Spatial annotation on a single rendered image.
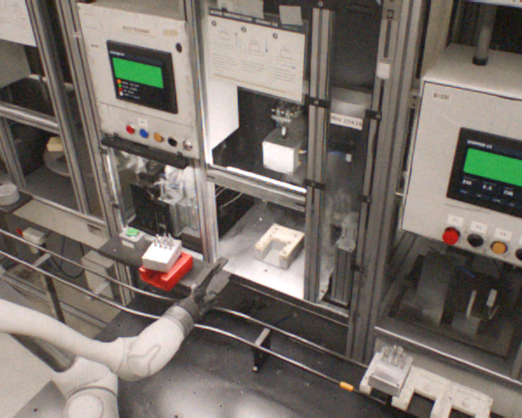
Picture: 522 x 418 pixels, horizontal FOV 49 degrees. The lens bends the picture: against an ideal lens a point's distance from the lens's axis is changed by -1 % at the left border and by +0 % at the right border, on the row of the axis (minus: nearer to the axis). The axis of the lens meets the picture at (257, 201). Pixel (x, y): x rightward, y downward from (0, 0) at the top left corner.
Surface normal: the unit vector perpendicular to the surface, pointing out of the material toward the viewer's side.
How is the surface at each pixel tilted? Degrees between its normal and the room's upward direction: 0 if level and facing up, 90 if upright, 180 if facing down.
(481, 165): 90
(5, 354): 0
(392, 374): 0
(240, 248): 0
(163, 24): 90
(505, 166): 90
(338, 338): 90
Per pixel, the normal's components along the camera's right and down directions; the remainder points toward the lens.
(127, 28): -0.50, 0.52
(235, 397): -0.02, -0.81
